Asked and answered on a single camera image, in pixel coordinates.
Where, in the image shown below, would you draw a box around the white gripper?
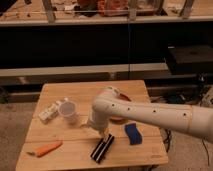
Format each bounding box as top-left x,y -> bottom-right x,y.
80,112 -> 109,140

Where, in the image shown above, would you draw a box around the black white striped eraser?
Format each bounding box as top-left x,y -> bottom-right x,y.
90,135 -> 114,164

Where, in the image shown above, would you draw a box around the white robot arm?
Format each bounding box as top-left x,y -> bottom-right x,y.
86,86 -> 213,143

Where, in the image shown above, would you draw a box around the orange round plate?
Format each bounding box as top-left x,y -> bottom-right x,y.
110,93 -> 131,124

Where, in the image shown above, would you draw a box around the clear plastic cup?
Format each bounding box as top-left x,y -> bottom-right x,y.
58,101 -> 77,124

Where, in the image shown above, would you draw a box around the blue sponge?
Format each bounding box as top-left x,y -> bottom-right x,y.
124,123 -> 142,145

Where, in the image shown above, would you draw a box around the white small box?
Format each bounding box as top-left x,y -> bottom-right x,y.
38,98 -> 67,124

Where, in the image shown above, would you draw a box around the orange carrot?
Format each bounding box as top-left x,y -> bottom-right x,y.
28,141 -> 63,157

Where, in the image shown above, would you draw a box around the black box on shelf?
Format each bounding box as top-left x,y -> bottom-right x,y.
166,45 -> 213,75

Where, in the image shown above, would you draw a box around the long wooden shelf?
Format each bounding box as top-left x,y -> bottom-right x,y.
0,0 -> 213,27

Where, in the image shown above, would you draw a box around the black floor cables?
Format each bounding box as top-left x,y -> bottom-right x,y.
149,95 -> 213,168

